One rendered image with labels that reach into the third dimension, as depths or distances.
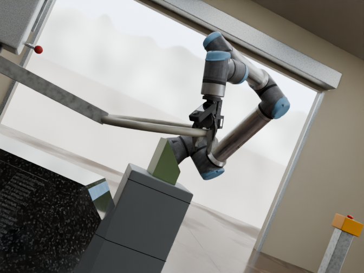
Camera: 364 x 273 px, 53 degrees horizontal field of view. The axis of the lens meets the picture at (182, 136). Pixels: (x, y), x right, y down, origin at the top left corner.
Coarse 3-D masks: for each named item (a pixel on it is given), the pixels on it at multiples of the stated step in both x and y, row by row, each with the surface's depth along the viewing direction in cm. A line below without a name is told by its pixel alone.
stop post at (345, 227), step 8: (336, 216) 219; (344, 216) 212; (336, 224) 215; (344, 224) 210; (352, 224) 210; (360, 224) 210; (336, 232) 216; (344, 232) 212; (352, 232) 210; (360, 232) 210; (336, 240) 212; (344, 240) 211; (328, 248) 217; (336, 248) 211; (344, 248) 211; (328, 256) 214; (336, 256) 211; (344, 256) 211; (328, 264) 211; (336, 264) 211; (320, 272) 215; (328, 272) 210; (336, 272) 211
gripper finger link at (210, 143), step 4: (208, 132) 133; (208, 136) 133; (208, 140) 133; (216, 140) 136; (208, 144) 133; (212, 144) 132; (216, 144) 136; (208, 148) 133; (212, 148) 133; (208, 152) 133
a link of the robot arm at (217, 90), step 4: (204, 84) 133; (208, 84) 131; (212, 84) 131; (216, 84) 131; (220, 84) 131; (204, 88) 132; (208, 88) 131; (212, 88) 131; (216, 88) 131; (220, 88) 131; (224, 88) 133; (200, 92) 135; (204, 92) 132; (208, 92) 131; (212, 92) 131; (216, 92) 131; (220, 92) 132; (224, 92) 134; (216, 96) 133; (220, 96) 133
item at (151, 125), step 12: (108, 120) 129; (120, 120) 127; (132, 120) 166; (144, 120) 168; (156, 120) 170; (156, 132) 125; (168, 132) 125; (180, 132) 126; (192, 132) 128; (204, 132) 133
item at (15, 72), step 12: (0, 60) 118; (0, 72) 119; (12, 72) 120; (24, 72) 121; (24, 84) 122; (36, 84) 123; (48, 84) 125; (48, 96) 125; (60, 96) 127; (72, 96) 128; (72, 108) 129; (84, 108) 130; (96, 108) 132; (96, 120) 133
